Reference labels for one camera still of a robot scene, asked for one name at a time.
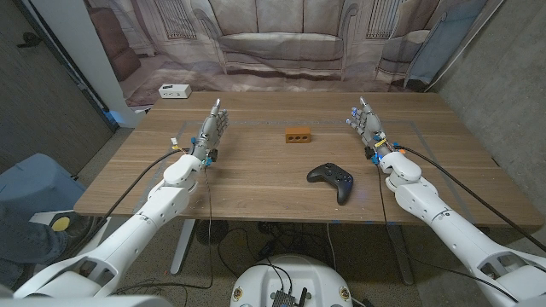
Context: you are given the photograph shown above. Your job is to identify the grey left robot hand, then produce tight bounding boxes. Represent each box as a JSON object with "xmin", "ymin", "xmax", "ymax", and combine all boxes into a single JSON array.
[{"xmin": 187, "ymin": 97, "xmax": 230, "ymax": 166}]

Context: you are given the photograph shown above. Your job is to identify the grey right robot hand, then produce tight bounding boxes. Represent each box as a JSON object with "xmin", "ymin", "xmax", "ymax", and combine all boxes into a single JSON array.
[{"xmin": 346, "ymin": 96, "xmax": 396, "ymax": 166}]

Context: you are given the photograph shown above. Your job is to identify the black game controller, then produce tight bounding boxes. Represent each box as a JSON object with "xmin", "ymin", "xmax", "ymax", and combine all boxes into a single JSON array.
[{"xmin": 305, "ymin": 162, "xmax": 355, "ymax": 206}]

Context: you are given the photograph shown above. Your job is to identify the brown block with three holes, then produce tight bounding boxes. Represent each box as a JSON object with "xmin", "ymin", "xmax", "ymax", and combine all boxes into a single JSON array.
[{"xmin": 284, "ymin": 125, "xmax": 312, "ymax": 144}]

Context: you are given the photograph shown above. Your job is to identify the white power box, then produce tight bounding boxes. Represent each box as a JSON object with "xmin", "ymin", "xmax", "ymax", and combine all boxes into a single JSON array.
[{"xmin": 158, "ymin": 84, "xmax": 193, "ymax": 100}]

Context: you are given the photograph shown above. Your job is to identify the round black fan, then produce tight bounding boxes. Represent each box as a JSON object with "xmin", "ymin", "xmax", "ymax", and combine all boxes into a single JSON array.
[{"xmin": 195, "ymin": 220, "xmax": 229, "ymax": 246}]

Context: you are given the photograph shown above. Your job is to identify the printed sofa backdrop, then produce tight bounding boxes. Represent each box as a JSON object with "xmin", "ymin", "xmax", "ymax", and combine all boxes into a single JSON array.
[{"xmin": 83, "ymin": 0, "xmax": 507, "ymax": 107}]

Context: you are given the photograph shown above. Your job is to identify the white table leg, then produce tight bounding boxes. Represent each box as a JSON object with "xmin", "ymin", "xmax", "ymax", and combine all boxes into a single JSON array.
[{"xmin": 170, "ymin": 219, "xmax": 197, "ymax": 275}]

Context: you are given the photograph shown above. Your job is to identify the grey table leg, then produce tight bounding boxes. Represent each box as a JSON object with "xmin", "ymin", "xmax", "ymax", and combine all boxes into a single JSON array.
[{"xmin": 386, "ymin": 224, "xmax": 415, "ymax": 286}]

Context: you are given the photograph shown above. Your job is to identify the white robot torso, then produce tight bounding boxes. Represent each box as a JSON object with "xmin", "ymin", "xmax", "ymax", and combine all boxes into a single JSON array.
[{"xmin": 229, "ymin": 254, "xmax": 354, "ymax": 307}]

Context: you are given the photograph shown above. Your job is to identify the blue grey container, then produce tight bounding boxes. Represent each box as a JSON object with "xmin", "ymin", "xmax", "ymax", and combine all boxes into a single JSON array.
[{"xmin": 0, "ymin": 153, "xmax": 86, "ymax": 223}]

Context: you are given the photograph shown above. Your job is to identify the black module with antenna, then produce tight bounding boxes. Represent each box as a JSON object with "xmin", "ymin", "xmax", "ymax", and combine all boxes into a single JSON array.
[{"xmin": 270, "ymin": 287, "xmax": 309, "ymax": 307}]

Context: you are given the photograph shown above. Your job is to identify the person leg in jeans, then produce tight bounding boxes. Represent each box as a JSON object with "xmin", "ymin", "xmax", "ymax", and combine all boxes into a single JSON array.
[{"xmin": 0, "ymin": 203, "xmax": 103, "ymax": 291}]

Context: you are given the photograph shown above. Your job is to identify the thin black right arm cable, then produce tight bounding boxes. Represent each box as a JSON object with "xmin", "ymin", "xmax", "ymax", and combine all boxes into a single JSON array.
[{"xmin": 375, "ymin": 165, "xmax": 520, "ymax": 304}]

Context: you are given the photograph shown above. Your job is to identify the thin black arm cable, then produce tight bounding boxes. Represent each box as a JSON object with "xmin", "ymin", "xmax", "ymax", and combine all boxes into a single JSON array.
[
  {"xmin": 375, "ymin": 165, "xmax": 520, "ymax": 304},
  {"xmin": 113, "ymin": 165, "xmax": 214, "ymax": 298}
]

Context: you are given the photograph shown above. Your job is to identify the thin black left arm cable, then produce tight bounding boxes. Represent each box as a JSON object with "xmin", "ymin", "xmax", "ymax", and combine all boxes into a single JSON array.
[{"xmin": 113, "ymin": 165, "xmax": 214, "ymax": 298}]

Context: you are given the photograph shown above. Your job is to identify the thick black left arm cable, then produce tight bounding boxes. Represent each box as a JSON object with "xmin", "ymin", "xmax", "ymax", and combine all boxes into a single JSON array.
[{"xmin": 91, "ymin": 148, "xmax": 191, "ymax": 231}]

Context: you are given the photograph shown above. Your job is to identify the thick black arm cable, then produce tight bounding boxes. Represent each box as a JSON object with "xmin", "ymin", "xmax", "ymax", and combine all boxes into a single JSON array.
[
  {"xmin": 91, "ymin": 148, "xmax": 191, "ymax": 231},
  {"xmin": 392, "ymin": 144, "xmax": 546, "ymax": 253}
]

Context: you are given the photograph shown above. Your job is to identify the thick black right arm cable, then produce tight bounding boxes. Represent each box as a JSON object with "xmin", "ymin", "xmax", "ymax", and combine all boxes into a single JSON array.
[{"xmin": 392, "ymin": 144, "xmax": 546, "ymax": 253}]

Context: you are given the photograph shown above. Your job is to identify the black floor cable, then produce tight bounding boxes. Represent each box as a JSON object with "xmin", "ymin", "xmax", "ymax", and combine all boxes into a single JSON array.
[{"xmin": 216, "ymin": 225, "xmax": 295, "ymax": 295}]

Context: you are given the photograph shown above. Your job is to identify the grey floor cable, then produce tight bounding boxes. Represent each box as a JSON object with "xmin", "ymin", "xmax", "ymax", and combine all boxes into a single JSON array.
[{"xmin": 326, "ymin": 223, "xmax": 339, "ymax": 272}]

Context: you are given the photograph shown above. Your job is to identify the black door handle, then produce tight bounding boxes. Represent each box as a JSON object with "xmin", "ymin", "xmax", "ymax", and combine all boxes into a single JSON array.
[{"xmin": 16, "ymin": 32, "xmax": 43, "ymax": 49}]

